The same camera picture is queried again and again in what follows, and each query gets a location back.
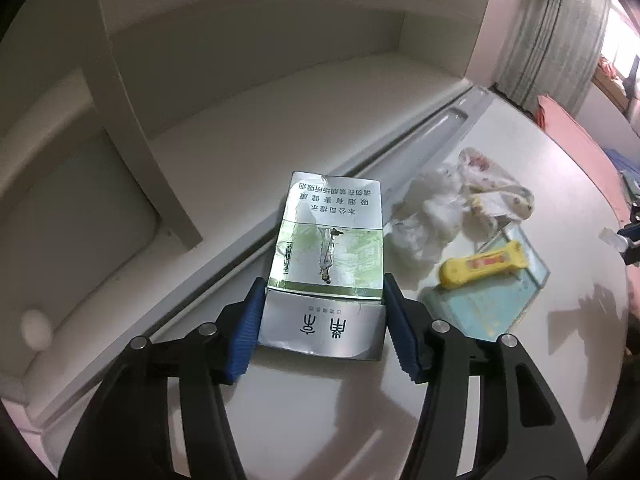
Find yellow plastic tool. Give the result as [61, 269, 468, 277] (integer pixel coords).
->
[439, 240, 530, 291]

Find grey drawer with white knob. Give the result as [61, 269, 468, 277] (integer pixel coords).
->
[0, 125, 166, 366]

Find white desk hutch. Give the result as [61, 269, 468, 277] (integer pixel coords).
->
[0, 0, 498, 426]

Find silver and green cigarette box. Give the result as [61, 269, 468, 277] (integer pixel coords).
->
[256, 171, 387, 362]

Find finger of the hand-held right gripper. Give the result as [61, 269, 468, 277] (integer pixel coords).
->
[616, 222, 640, 266]

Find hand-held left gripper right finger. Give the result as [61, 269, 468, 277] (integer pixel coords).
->
[382, 272, 588, 480]

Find grey green curtain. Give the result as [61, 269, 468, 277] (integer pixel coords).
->
[492, 0, 613, 116]

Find clear plastic bag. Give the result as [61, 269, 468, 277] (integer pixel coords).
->
[387, 147, 535, 267]

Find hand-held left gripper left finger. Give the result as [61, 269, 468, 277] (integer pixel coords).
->
[59, 276, 268, 480]

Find pale green flat packet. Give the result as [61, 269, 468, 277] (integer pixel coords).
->
[420, 224, 551, 343]

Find pink bed cover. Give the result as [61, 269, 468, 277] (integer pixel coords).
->
[537, 92, 640, 221]

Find small clear plastic wrapper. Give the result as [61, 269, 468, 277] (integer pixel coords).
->
[599, 226, 627, 255]

